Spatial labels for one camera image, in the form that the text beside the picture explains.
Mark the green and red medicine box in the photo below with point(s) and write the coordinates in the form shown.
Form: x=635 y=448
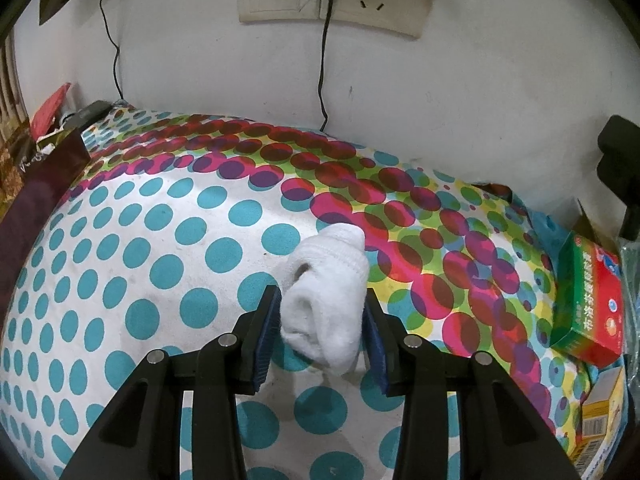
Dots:
x=587 y=305

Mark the light blue patterned cloth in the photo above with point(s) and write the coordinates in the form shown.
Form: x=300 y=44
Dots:
x=547 y=240

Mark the yellow cardboard box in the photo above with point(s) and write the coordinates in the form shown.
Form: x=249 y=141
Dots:
x=600 y=415

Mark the red paper bag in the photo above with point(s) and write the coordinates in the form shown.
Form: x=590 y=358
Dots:
x=50 y=110

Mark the black phone stand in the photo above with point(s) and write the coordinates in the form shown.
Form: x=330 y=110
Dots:
x=620 y=160

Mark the black flat device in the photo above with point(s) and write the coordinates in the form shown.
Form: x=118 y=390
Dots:
x=87 y=114

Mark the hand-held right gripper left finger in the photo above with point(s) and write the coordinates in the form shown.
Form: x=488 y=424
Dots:
x=265 y=342

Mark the brown cardboard box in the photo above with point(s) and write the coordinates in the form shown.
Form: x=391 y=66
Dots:
x=595 y=227

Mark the small white sock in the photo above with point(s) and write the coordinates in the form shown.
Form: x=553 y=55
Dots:
x=325 y=300

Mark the wooden slatted furniture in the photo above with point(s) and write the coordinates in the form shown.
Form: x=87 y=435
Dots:
x=11 y=90

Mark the polka dot tablecloth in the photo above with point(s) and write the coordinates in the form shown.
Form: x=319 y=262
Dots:
x=175 y=240

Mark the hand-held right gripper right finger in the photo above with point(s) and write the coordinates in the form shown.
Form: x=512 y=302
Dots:
x=377 y=357

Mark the gold metal tin box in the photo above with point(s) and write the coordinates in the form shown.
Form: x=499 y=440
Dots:
x=45 y=195

